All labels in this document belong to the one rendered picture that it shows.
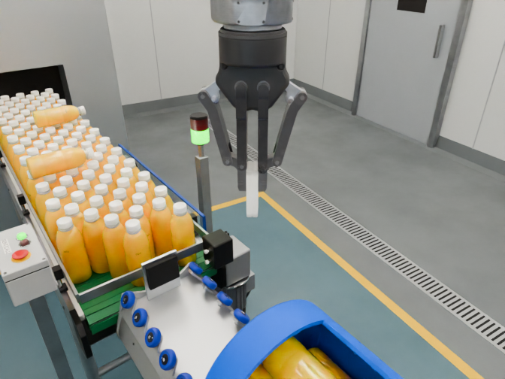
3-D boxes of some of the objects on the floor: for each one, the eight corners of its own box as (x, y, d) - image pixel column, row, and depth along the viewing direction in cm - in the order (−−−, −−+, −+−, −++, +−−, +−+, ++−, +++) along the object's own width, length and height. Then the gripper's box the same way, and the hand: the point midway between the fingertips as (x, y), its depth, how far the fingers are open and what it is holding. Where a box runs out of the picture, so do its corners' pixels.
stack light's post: (214, 357, 200) (199, 159, 145) (210, 351, 203) (194, 156, 148) (220, 353, 202) (209, 156, 147) (216, 347, 205) (203, 153, 150)
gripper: (186, 29, 40) (201, 225, 52) (316, 30, 40) (301, 228, 51) (198, 20, 46) (208, 196, 58) (309, 21, 46) (298, 198, 58)
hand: (252, 189), depth 53 cm, fingers closed
